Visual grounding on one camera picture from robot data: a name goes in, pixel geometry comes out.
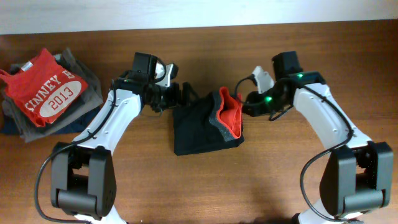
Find black leggings with red waistband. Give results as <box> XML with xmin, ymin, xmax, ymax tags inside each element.
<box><xmin>172</xmin><ymin>86</ymin><xmax>244</xmax><ymax>156</ymax></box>

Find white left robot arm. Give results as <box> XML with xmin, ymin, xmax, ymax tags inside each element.
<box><xmin>45</xmin><ymin>57</ymin><xmax>184</xmax><ymax>223</ymax></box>

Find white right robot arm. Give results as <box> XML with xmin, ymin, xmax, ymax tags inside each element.
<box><xmin>244</xmin><ymin>66</ymin><xmax>394</xmax><ymax>223</ymax></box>

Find red printed t-shirt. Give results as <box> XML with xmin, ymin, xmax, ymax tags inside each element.
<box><xmin>1</xmin><ymin>49</ymin><xmax>88</xmax><ymax>127</ymax></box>

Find gray folded garment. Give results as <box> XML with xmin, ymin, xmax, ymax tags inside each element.
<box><xmin>1</xmin><ymin>49</ymin><xmax>103</xmax><ymax>142</ymax></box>

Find dark blue folded garment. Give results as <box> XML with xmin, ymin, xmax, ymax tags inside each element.
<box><xmin>1</xmin><ymin>106</ymin><xmax>100</xmax><ymax>135</ymax></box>

